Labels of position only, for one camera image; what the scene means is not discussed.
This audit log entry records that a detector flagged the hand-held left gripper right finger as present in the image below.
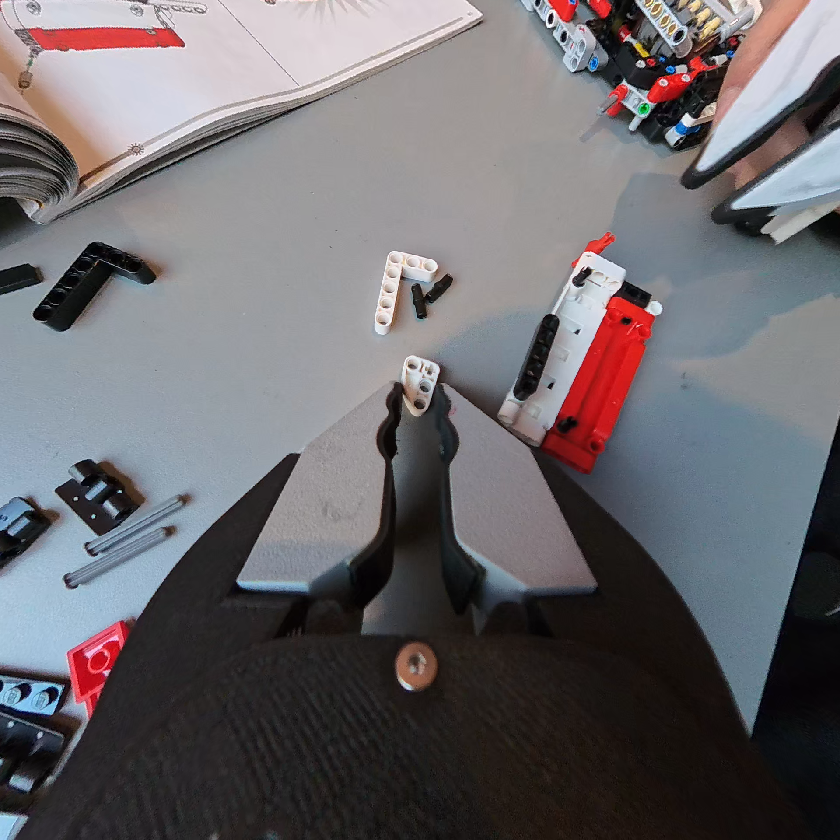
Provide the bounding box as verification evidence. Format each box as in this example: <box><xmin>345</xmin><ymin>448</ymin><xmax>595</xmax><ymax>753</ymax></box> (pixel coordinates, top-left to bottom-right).
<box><xmin>436</xmin><ymin>384</ymin><xmax>599</xmax><ymax>614</ymax></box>

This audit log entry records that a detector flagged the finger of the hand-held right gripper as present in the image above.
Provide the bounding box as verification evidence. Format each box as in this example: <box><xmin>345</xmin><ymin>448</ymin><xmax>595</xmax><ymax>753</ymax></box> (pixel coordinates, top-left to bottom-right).
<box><xmin>681</xmin><ymin>0</ymin><xmax>840</xmax><ymax>193</ymax></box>
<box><xmin>712</xmin><ymin>118</ymin><xmax>840</xmax><ymax>245</ymax></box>

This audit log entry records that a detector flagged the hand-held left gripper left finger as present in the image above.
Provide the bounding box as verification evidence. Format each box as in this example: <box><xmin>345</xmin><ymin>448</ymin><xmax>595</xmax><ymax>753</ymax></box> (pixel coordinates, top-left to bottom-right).
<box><xmin>235</xmin><ymin>381</ymin><xmax>403</xmax><ymax>609</ymax></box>

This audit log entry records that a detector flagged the toy brick race car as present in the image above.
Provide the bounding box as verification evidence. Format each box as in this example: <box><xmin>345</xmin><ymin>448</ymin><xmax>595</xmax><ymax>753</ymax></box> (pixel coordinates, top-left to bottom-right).
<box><xmin>521</xmin><ymin>0</ymin><xmax>765</xmax><ymax>153</ymax></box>

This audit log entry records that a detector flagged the red and white brick panel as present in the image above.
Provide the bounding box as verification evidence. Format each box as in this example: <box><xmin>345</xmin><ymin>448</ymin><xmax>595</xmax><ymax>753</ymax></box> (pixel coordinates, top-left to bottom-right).
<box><xmin>497</xmin><ymin>252</ymin><xmax>664</xmax><ymax>475</ymax></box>

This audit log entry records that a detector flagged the black straight five-hole beam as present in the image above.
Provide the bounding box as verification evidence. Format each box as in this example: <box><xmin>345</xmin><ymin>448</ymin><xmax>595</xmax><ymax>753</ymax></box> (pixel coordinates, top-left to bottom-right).
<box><xmin>513</xmin><ymin>313</ymin><xmax>561</xmax><ymax>402</ymax></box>

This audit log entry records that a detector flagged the white perforated brick plate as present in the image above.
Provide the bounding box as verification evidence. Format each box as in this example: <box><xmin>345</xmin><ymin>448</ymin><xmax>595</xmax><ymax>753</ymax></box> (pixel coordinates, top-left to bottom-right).
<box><xmin>398</xmin><ymin>355</ymin><xmax>441</xmax><ymax>417</ymax></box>

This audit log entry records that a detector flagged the white angled brick beam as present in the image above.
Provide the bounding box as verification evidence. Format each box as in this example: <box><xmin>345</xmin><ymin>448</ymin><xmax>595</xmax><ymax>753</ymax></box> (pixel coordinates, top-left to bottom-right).
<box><xmin>373</xmin><ymin>251</ymin><xmax>440</xmax><ymax>337</ymax></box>

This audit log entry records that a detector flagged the pile of brick pieces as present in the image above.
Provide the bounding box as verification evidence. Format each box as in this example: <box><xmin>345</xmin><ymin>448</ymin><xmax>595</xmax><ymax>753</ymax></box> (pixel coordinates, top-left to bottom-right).
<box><xmin>0</xmin><ymin>240</ymin><xmax>191</xmax><ymax>798</ymax></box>

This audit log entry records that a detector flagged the grey desk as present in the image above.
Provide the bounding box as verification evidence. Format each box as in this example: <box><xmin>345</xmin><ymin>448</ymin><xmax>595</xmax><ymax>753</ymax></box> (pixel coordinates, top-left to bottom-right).
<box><xmin>0</xmin><ymin>0</ymin><xmax>840</xmax><ymax>840</ymax></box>

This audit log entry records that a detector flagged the person's right hand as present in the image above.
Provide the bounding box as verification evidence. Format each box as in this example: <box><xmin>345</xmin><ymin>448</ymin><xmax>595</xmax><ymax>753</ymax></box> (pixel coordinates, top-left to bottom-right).
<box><xmin>715</xmin><ymin>0</ymin><xmax>819</xmax><ymax>132</ymax></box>

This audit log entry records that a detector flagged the open instruction booklet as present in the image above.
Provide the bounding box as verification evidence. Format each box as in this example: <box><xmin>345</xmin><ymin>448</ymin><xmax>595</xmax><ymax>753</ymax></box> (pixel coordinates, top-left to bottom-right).
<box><xmin>0</xmin><ymin>0</ymin><xmax>484</xmax><ymax>225</ymax></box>

